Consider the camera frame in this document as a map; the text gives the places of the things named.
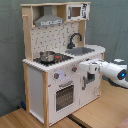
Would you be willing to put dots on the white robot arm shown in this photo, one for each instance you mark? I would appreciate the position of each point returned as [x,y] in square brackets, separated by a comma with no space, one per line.
[116,73]

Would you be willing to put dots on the wooden toy kitchen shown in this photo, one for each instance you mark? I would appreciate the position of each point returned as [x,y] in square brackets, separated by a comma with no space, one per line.
[57,38]

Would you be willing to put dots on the red left oven knob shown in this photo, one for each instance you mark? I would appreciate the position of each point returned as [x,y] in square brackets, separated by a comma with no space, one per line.
[56,75]

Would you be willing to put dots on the toy microwave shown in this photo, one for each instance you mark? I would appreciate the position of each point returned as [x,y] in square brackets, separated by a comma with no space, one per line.
[77,12]

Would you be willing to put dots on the red oven knob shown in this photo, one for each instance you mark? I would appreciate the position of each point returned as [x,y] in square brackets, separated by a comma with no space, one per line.
[74,69]
[56,75]

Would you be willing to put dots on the red right oven knob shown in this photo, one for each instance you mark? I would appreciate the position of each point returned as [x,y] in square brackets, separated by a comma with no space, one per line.
[74,69]

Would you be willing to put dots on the small metal pot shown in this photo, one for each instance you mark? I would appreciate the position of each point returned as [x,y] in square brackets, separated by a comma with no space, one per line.
[47,56]

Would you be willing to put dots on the toy oven door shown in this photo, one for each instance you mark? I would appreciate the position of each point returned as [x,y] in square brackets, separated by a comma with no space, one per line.
[63,97]

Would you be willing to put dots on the black toy stovetop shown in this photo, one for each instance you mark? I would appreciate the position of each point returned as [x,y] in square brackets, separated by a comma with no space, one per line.
[57,59]

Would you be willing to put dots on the white cabinet door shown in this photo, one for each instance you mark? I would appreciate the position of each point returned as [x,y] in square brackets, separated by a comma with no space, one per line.
[89,89]

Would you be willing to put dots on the grey range hood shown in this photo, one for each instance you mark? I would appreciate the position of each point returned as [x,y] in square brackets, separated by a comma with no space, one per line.
[48,18]

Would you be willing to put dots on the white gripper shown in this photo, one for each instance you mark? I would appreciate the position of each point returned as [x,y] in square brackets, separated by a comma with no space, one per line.
[90,66]

